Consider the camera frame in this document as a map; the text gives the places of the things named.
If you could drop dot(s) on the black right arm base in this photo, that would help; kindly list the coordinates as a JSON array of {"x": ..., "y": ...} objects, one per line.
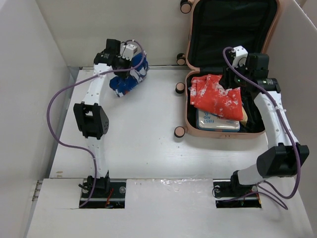
[{"x": 228, "y": 197}]

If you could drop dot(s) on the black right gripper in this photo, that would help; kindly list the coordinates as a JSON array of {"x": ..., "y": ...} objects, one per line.
[{"x": 227, "y": 81}]

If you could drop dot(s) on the pink hard-shell suitcase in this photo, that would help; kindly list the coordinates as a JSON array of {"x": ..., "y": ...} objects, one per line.
[{"x": 216, "y": 24}]

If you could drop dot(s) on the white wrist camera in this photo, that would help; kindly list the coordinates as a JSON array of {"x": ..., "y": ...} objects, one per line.
[
  {"x": 240, "y": 55},
  {"x": 127, "y": 51}
]

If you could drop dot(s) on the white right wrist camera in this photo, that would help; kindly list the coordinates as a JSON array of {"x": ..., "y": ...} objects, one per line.
[{"x": 240, "y": 55}]

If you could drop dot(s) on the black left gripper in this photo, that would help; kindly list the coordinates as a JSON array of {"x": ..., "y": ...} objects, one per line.
[{"x": 124, "y": 74}]

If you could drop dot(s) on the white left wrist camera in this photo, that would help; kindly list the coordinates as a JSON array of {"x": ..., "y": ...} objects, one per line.
[{"x": 127, "y": 51}]

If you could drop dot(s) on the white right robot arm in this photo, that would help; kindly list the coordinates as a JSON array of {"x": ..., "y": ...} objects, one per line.
[{"x": 285, "y": 155}]

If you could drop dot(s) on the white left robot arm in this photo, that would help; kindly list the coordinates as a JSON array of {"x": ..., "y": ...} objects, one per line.
[{"x": 91, "y": 119}]

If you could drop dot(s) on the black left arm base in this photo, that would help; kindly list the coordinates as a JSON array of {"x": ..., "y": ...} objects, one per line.
[{"x": 114, "y": 199}]

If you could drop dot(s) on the white first aid tin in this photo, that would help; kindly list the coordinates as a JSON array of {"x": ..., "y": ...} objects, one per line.
[{"x": 210, "y": 122}]

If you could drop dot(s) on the red white patterned garment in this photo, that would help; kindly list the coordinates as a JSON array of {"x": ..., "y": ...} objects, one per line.
[{"x": 206, "y": 94}]

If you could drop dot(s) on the blue white patterned garment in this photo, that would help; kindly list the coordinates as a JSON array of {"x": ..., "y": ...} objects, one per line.
[{"x": 121, "y": 86}]

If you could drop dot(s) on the large cream cosmetic tube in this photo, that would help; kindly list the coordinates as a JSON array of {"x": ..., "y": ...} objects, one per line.
[{"x": 245, "y": 118}]

